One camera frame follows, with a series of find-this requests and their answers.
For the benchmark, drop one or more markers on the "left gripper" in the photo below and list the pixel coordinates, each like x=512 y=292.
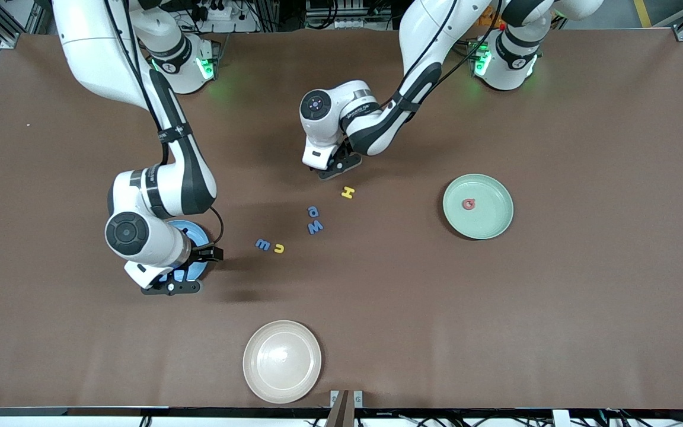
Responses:
x=311 y=168

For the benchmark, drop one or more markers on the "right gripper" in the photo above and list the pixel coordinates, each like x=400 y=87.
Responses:
x=204 y=254

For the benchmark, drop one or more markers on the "yellow capital letter H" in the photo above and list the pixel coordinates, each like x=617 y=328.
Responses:
x=348 y=191

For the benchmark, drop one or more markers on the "blue capital letter M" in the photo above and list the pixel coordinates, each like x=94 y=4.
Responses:
x=315 y=226

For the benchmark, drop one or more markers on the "blue lowercase letter m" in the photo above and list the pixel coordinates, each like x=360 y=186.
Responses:
x=262 y=244

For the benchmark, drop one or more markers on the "red capital letter Q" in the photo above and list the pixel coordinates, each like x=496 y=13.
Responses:
x=468 y=204

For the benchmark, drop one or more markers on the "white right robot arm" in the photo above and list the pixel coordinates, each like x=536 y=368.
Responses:
x=98 y=59

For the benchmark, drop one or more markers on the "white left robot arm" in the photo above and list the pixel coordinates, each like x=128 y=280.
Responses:
x=377 y=124

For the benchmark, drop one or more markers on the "blue plate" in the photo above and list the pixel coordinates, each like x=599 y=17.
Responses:
x=199 y=234

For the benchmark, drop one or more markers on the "black electronics rack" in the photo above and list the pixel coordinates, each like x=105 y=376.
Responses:
x=347 y=12

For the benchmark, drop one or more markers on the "white power strip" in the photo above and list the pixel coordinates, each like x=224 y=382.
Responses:
x=235 y=24

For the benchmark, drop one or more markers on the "beige plate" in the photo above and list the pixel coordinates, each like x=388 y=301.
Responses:
x=282 y=362

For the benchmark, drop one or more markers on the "green plate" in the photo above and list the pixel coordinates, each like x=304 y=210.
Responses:
x=478 y=219

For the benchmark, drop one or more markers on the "brown table cover sheet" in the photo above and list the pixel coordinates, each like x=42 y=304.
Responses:
x=555 y=326

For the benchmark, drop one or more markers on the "metal camera bracket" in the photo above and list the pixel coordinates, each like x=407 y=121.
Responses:
x=341 y=415

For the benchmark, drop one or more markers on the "small white bracket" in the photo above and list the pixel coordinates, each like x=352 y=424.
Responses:
x=561 y=418

